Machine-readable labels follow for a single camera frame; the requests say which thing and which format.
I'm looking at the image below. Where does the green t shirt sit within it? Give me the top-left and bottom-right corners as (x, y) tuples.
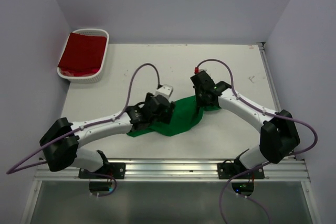
(127, 95), (219, 137)

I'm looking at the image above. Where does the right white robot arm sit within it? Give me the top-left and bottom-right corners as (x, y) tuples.
(191, 70), (300, 173)

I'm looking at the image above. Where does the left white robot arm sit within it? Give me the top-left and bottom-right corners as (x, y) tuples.
(39, 93), (176, 175)

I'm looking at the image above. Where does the white plastic basket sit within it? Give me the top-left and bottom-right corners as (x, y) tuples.
(57, 28), (109, 84)

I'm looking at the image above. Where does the red t shirt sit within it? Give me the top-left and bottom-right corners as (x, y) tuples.
(58, 33), (107, 77)

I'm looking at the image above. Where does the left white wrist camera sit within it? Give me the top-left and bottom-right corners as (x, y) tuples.
(155, 84), (174, 100)

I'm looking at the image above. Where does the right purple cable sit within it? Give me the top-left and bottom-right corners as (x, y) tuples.
(194, 58), (319, 224)

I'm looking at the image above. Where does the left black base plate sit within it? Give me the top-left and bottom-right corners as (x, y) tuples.
(78, 162), (126, 179)

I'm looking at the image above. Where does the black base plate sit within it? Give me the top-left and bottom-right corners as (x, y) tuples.
(78, 162), (126, 179)
(217, 160), (265, 179)

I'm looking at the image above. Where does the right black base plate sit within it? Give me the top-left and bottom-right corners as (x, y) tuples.
(217, 160), (265, 179)

